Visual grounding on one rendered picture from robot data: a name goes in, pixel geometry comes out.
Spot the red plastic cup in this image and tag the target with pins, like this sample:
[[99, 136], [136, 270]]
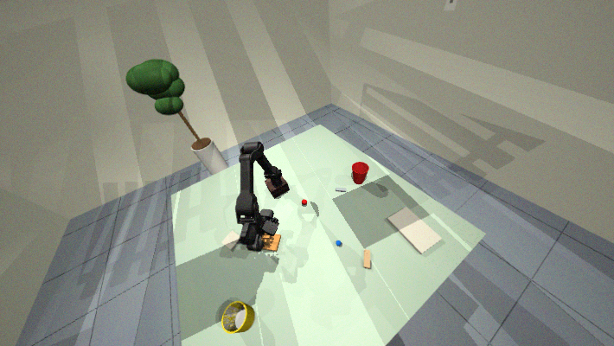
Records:
[[360, 171]]

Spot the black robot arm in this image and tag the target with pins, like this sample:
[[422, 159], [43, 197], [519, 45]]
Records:
[[246, 202]]

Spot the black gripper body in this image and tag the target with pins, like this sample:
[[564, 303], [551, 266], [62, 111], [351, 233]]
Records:
[[258, 244]]

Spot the yellow open cylinder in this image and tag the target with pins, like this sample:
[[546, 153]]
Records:
[[238, 317]]

